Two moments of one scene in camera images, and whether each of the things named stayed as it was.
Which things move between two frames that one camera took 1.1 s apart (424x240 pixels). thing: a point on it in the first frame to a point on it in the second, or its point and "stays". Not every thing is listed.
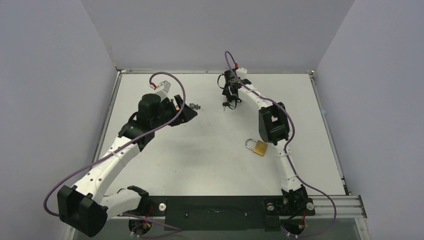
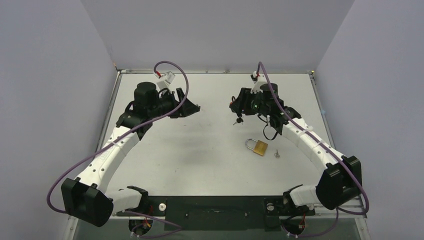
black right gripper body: [228, 85] to [241, 105]
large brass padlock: [260, 146] stays
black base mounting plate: [222, 213] stays
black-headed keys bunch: [224, 104] to [239, 120]
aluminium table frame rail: [348, 206] stays
